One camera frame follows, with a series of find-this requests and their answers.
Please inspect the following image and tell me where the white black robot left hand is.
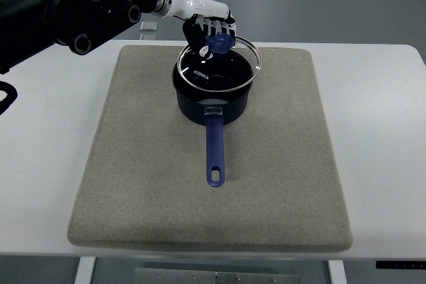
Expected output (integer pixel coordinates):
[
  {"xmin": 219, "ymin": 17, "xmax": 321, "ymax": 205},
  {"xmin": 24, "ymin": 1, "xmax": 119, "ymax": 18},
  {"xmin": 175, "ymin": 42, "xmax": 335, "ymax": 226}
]
[{"xmin": 153, "ymin": 0, "xmax": 236, "ymax": 60}]

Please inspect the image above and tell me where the glass pot lid blue knob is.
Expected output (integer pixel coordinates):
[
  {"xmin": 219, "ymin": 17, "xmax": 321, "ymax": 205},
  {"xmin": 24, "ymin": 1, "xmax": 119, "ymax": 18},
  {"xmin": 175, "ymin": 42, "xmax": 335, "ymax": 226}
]
[{"xmin": 176, "ymin": 36, "xmax": 262, "ymax": 93}]

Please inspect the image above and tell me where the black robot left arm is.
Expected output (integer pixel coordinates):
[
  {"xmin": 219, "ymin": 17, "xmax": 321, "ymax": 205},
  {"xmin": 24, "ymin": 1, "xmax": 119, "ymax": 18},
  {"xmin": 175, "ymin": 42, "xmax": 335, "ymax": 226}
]
[{"xmin": 1, "ymin": 0, "xmax": 157, "ymax": 74}]

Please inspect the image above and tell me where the lower floor socket plate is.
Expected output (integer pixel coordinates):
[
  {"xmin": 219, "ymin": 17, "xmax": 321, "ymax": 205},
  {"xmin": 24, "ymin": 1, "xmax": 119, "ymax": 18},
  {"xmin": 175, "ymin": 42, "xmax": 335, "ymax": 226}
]
[{"xmin": 139, "ymin": 33, "xmax": 157, "ymax": 41}]

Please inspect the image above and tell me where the beige fabric mat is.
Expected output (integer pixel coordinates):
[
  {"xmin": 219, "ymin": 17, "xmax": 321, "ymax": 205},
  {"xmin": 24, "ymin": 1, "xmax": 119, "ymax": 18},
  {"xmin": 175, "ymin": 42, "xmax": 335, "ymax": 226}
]
[{"xmin": 68, "ymin": 45, "xmax": 353, "ymax": 253}]

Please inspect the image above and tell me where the metal plate under table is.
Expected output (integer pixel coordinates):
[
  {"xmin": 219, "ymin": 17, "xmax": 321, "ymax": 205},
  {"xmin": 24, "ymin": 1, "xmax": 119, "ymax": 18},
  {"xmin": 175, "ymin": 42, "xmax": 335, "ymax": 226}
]
[{"xmin": 133, "ymin": 268, "xmax": 300, "ymax": 284}]

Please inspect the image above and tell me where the white table leg left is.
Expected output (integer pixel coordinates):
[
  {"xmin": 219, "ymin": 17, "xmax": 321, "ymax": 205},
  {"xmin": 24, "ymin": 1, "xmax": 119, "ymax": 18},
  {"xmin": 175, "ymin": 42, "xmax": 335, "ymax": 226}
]
[{"xmin": 74, "ymin": 257, "xmax": 96, "ymax": 284}]

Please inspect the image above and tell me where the white table leg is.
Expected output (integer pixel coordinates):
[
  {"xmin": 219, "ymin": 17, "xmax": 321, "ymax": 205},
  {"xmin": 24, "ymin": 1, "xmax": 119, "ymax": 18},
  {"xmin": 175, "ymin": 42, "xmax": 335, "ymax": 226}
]
[
  {"xmin": 74, "ymin": 257, "xmax": 96, "ymax": 284},
  {"xmin": 327, "ymin": 260, "xmax": 347, "ymax": 284}
]

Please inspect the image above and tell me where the white table leg right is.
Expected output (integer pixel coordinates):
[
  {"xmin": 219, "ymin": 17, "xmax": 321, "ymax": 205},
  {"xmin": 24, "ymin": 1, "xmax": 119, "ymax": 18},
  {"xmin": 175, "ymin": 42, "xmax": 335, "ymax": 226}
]
[{"xmin": 327, "ymin": 260, "xmax": 347, "ymax": 284}]

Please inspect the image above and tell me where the black table control panel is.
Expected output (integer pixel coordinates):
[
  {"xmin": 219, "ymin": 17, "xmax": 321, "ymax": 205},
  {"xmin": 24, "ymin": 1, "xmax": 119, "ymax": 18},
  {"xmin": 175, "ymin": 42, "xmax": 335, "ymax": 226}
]
[{"xmin": 375, "ymin": 261, "xmax": 425, "ymax": 270}]

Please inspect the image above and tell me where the dark saucepan with blue handle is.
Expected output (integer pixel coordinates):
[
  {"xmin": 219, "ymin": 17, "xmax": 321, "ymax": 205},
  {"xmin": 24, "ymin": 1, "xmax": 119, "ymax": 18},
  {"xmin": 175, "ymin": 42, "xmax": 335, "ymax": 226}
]
[{"xmin": 172, "ymin": 65, "xmax": 252, "ymax": 187}]

